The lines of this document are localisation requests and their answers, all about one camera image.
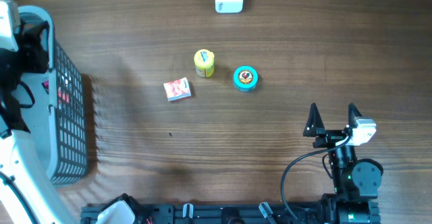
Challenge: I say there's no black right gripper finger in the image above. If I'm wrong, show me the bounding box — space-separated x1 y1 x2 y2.
303 103 325 137
348 103 362 128

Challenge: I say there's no red silver foil packet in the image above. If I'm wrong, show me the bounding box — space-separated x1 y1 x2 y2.
42 80 72 103

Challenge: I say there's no teal tin can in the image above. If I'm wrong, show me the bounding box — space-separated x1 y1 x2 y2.
233 65 259 92

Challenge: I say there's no yellow cylindrical container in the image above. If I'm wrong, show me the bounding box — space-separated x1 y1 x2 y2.
194 49 215 78

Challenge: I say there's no red snack box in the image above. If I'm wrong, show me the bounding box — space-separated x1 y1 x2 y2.
163 78 192 101

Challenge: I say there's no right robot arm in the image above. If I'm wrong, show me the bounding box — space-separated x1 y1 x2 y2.
303 103 383 224

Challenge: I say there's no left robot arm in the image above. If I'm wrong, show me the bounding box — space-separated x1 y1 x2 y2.
1 21 88 223

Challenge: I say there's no grey plastic shopping basket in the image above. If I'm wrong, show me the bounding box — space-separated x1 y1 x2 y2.
13 5 88 186

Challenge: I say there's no black right camera cable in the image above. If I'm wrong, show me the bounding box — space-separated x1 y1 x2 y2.
280 134 354 215

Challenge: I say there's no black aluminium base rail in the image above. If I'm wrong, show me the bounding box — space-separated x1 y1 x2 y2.
80 202 382 224

